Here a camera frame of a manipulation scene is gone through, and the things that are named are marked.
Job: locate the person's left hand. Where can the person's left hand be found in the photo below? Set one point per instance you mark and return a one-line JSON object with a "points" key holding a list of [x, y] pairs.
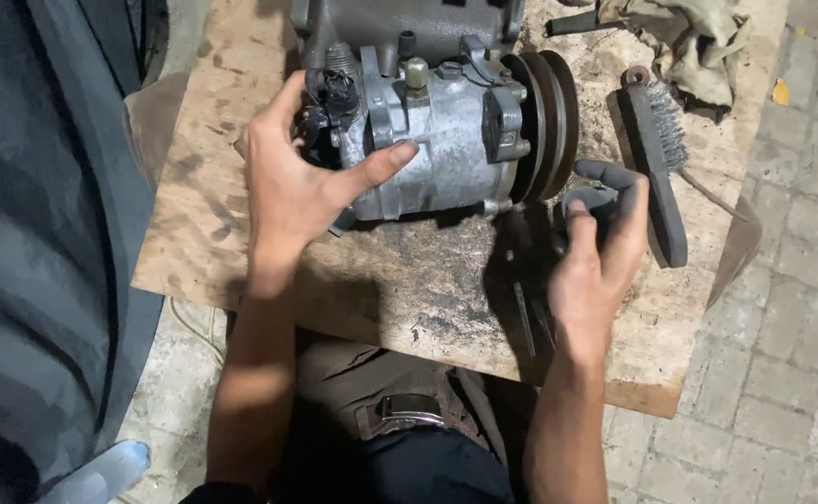
{"points": [[276, 182]]}

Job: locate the person's right hand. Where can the person's right hand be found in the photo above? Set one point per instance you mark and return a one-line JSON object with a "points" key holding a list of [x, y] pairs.
{"points": [[591, 280]]}

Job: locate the silver compressor with black pulley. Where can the silver compressor with black pulley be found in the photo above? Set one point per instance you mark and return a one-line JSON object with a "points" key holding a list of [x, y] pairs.
{"points": [[444, 140]]}

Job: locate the thin metal blade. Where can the thin metal blade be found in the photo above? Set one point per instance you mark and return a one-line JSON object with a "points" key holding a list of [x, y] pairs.
{"points": [[524, 318]]}

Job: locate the dark grey metal housing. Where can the dark grey metal housing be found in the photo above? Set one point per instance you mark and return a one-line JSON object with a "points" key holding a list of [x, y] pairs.
{"points": [[409, 24]]}

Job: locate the rusty round washer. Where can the rusty round washer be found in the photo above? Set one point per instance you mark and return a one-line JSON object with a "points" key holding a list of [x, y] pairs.
{"points": [[636, 75]]}

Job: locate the brown trousers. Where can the brown trousers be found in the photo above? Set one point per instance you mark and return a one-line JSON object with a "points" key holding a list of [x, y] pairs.
{"points": [[353, 378]]}

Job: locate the silver belt buckle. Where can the silver belt buckle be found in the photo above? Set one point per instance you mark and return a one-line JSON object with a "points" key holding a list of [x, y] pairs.
{"points": [[411, 409]]}

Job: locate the brown leather belt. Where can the brown leather belt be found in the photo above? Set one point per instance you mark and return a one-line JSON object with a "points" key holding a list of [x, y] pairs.
{"points": [[409, 420]]}

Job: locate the grey vehicle body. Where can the grey vehicle body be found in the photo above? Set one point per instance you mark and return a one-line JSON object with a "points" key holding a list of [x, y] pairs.
{"points": [[38, 224]]}

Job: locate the dirty beige rag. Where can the dirty beige rag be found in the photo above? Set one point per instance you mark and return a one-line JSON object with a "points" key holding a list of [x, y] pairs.
{"points": [[696, 42]]}

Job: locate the black shirt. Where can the black shirt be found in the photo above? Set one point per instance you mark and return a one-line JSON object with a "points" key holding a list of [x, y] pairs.
{"points": [[409, 469]]}

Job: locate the yellow leaf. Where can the yellow leaf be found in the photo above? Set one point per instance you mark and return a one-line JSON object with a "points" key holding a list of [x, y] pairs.
{"points": [[780, 92]]}

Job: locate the pale blue plastic object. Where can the pale blue plastic object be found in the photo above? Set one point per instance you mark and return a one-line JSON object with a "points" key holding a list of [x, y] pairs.
{"points": [[101, 472]]}

